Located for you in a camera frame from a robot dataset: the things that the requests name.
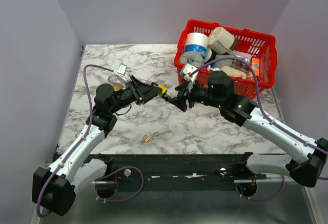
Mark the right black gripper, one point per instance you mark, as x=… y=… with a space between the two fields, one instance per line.
x=179 y=101

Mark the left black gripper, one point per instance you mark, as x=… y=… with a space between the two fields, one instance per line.
x=141 y=90

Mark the yellow padlock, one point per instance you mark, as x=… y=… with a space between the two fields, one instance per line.
x=163 y=89

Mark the small brass long-shackle padlock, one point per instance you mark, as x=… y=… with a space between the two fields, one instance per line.
x=147 y=138

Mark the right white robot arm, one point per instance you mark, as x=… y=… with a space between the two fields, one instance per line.
x=304 y=157

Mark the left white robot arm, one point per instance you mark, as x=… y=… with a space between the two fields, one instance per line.
x=56 y=187

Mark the open brass padlock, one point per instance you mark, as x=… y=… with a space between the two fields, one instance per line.
x=116 y=84

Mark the grey cloth bundle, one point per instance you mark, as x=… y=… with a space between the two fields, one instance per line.
x=193 y=58

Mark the beige bottle in basket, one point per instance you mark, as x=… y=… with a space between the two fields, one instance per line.
x=233 y=72

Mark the white tape roll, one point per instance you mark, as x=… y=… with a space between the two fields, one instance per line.
x=197 y=42

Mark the beige foam roll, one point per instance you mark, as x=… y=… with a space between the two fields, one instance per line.
x=222 y=41

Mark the metal can in basket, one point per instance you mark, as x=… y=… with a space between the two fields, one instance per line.
x=246 y=61

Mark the orange small box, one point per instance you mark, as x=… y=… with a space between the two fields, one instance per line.
x=255 y=64

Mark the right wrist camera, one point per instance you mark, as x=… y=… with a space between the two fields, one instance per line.
x=186 y=74

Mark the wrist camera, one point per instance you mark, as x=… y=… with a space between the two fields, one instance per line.
x=121 y=70
x=186 y=74

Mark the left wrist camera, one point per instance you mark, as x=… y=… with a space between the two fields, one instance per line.
x=121 y=70

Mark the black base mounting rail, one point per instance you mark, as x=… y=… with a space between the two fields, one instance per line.
x=189 y=172

